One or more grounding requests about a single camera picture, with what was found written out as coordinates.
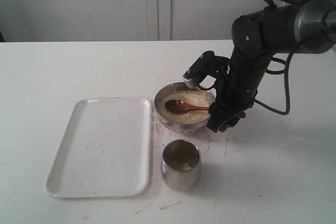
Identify wide steel bowl with rice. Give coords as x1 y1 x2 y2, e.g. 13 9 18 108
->
154 82 215 135

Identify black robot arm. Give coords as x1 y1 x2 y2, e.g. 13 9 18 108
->
197 0 335 132

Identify white cabinet doors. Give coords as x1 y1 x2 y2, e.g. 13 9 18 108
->
1 0 263 41

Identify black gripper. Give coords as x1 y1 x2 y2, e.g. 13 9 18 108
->
206 96 254 132

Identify white rectangular plastic tray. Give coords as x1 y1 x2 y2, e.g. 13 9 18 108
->
44 98 153 198

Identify brown wooden spoon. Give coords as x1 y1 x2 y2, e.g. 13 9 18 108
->
165 100 209 113

